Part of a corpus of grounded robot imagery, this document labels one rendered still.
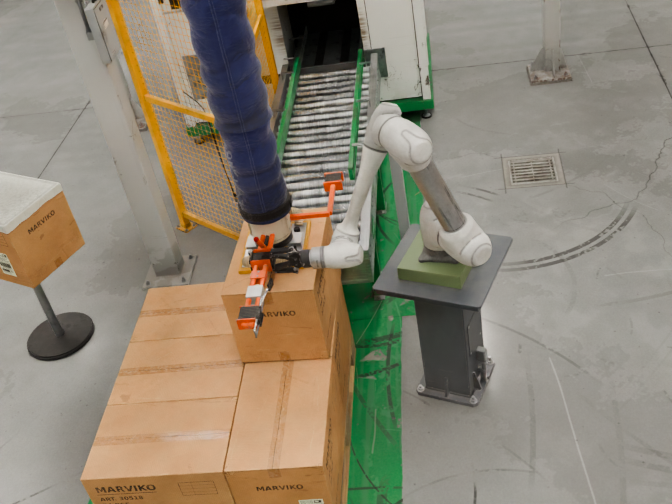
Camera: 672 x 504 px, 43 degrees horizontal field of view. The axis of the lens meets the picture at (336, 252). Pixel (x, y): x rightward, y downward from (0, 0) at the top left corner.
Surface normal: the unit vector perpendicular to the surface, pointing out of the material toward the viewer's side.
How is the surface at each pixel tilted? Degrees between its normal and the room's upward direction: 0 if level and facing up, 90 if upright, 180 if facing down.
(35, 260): 90
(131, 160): 90
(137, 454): 0
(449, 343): 90
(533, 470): 0
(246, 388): 0
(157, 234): 90
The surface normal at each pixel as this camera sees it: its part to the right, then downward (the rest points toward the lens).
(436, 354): -0.42, 0.60
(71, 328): -0.16, -0.79
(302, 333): -0.10, 0.61
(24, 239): 0.87, 0.18
